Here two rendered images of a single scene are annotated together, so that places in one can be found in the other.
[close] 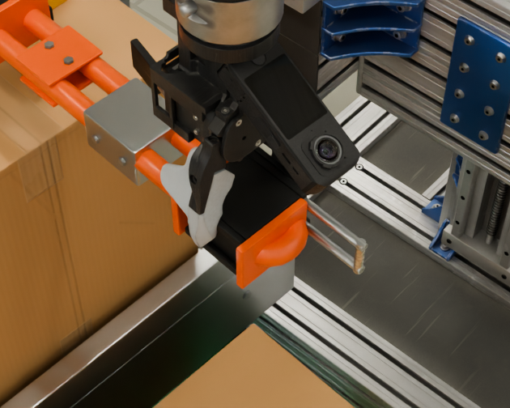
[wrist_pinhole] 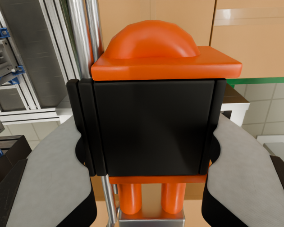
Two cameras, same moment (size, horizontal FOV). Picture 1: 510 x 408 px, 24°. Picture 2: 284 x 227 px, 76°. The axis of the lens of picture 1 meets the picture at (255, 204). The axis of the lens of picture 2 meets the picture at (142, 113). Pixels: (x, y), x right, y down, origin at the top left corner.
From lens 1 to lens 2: 0.86 m
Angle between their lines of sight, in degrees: 26
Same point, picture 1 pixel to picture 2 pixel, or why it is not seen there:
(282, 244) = (164, 42)
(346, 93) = (19, 126)
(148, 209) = not seen: hidden behind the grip
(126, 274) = not seen: hidden behind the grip
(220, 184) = (252, 192)
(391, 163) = (19, 102)
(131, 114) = not seen: outside the picture
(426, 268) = (30, 68)
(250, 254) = (218, 58)
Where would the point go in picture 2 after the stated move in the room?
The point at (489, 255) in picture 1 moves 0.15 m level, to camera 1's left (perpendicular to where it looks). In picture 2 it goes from (5, 52) to (37, 75)
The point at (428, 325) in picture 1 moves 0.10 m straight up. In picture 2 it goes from (42, 53) to (31, 57)
